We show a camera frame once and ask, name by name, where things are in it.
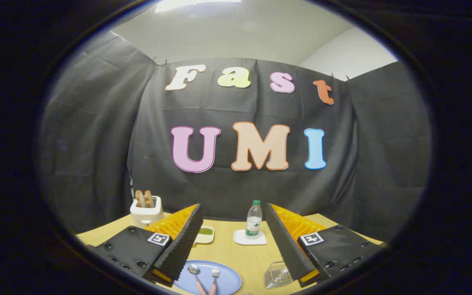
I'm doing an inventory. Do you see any white square coaster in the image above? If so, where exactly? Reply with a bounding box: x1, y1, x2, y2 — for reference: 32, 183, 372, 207
234, 229, 268, 246

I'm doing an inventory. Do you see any spoon with red checked handle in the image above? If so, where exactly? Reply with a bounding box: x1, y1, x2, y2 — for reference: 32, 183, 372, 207
187, 264, 204, 295

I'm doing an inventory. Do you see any clear plastic cutlery container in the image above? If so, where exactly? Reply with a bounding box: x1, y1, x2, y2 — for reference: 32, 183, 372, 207
264, 261, 293, 289

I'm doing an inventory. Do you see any clear water bottle green cap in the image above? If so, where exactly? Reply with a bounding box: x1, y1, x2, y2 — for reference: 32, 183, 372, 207
245, 200, 263, 238

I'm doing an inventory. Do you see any cream toaster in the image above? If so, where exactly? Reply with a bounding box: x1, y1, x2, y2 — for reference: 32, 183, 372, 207
130, 196, 164, 229

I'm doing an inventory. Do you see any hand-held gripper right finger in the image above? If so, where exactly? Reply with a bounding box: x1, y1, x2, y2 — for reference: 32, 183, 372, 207
265, 203, 387, 288

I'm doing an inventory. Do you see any white divided dish with beans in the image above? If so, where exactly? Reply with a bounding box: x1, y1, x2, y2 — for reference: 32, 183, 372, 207
195, 226, 215, 245

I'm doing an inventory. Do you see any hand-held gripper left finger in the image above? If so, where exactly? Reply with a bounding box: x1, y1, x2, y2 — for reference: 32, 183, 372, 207
85, 203, 204, 287

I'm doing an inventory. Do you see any fork with red checked handle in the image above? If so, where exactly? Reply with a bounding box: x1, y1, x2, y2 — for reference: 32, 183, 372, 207
208, 268, 220, 295

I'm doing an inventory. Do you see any blue plate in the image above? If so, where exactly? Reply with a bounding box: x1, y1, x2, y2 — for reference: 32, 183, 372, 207
173, 260, 243, 295

